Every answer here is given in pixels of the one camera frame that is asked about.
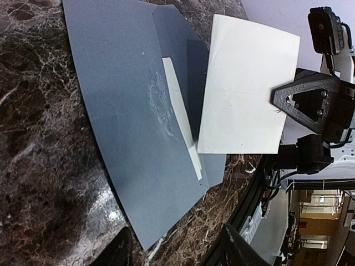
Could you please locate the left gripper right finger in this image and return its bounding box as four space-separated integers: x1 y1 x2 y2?
220 223 270 266

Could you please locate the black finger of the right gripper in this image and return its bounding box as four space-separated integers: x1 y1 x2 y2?
271 72 341 135

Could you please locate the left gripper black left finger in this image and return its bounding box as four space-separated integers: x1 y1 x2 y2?
95 227 133 266

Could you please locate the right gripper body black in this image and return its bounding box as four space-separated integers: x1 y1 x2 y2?
296 68 354 144

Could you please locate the beige lined letter sheet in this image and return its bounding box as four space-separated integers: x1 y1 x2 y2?
197 14 300 154

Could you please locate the beige letter paper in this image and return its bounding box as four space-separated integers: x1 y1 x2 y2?
162 57 202 181

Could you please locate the grey envelope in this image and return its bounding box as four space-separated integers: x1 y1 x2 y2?
63 1 226 249

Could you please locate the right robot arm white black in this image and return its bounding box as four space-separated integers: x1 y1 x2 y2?
271 68 354 175

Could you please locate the white slotted cable duct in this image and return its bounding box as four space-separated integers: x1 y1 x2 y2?
240 203 263 244

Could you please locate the black front table rail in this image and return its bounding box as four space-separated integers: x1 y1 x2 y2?
200 155 270 265

